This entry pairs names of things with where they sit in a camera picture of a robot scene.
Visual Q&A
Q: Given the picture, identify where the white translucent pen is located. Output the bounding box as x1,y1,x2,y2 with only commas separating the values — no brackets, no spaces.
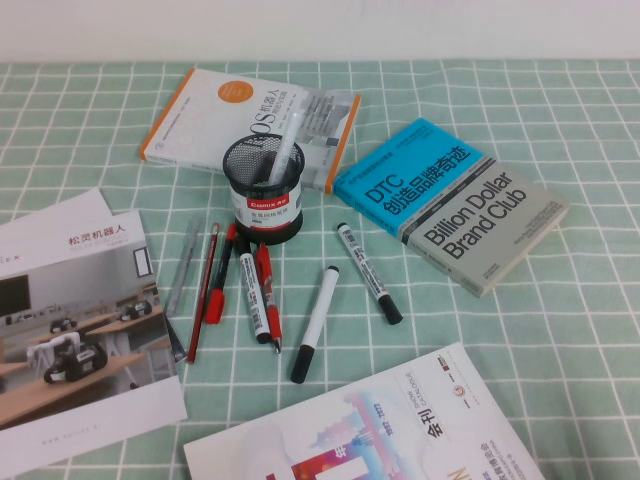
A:
269,110,304,189

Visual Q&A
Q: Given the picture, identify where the black mesh pen holder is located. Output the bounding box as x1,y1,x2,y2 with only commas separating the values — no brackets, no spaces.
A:
222,135,306,246

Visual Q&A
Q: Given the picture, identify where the red gel pen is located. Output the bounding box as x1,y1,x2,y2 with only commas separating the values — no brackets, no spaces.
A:
254,242,284,356

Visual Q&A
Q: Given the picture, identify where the red black marker pen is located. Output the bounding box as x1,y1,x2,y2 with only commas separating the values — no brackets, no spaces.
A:
204,222,239,326

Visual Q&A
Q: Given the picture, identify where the printed white black marker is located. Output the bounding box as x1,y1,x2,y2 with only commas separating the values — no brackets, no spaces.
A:
335,221,405,327
235,239,273,346

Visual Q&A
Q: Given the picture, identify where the plain white black-capped marker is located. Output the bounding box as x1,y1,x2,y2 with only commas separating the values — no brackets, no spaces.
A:
290,265,342,385

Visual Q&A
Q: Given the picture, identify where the red pencil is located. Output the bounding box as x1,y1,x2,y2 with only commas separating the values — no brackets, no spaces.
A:
185,222,221,365

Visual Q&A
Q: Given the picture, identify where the blue grey DTC book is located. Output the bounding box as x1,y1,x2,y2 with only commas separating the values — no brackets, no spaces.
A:
332,117,571,299

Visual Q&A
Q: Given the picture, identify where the white orange ROS book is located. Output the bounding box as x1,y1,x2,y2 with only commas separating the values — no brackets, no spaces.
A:
139,67,362,196

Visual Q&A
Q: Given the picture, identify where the white show catalogue magazine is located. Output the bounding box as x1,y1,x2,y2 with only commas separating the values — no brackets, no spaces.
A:
182,342,547,480

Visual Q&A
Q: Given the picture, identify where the brochure with robot photo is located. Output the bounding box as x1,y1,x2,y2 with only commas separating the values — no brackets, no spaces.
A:
0,209,189,467

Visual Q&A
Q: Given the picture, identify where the green checked tablecloth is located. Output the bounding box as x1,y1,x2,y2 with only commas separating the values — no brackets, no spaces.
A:
0,59,640,480

